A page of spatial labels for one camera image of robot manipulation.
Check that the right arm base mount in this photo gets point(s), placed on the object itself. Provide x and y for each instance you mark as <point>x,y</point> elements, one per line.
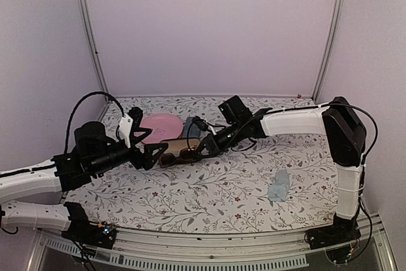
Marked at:
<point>342,230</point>

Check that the pink round plate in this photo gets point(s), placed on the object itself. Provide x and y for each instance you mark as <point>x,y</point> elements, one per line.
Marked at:
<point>163,126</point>

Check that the grey marbled glasses case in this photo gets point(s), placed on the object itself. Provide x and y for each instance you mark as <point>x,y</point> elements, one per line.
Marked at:
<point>190,129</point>

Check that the left aluminium frame post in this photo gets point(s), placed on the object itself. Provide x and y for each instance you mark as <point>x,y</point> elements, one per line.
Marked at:
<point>90,38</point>

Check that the front aluminium rail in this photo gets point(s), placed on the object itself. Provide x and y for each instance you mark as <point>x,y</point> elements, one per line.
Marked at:
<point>283,250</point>

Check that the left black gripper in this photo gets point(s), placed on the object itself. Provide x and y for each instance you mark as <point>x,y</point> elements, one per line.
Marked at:
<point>147,160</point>

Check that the black beige glasses case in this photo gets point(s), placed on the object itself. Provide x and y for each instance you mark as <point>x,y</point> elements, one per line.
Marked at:
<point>176,145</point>

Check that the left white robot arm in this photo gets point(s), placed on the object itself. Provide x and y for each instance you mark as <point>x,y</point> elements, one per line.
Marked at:
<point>93,155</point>

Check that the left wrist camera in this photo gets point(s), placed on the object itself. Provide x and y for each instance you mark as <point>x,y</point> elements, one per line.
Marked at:
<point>128,123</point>

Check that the aluminium frame post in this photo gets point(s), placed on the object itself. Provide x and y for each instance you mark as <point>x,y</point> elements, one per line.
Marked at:
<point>329,45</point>
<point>90,38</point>

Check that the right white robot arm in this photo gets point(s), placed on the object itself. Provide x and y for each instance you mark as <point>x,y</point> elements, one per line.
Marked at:
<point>337,120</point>

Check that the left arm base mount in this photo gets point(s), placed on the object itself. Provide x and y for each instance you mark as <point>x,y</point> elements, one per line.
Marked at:
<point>82,231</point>

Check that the right aluminium frame post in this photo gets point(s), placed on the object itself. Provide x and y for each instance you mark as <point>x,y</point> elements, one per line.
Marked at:
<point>329,45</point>

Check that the brown sunglasses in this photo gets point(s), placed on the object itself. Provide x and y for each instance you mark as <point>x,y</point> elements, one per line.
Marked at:
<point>185,156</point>

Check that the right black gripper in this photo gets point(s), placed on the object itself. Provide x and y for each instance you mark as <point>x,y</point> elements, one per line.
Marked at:
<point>212,145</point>

